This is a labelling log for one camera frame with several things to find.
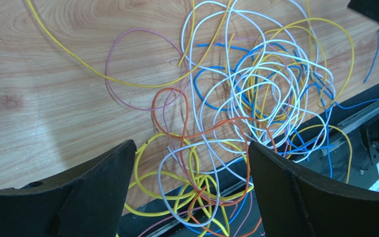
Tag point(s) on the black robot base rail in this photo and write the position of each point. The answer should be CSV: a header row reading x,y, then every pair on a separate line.
x,y
357,116

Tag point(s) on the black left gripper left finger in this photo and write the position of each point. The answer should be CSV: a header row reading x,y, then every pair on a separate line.
x,y
84,201

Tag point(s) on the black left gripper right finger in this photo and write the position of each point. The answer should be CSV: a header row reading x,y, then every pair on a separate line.
x,y
295,201

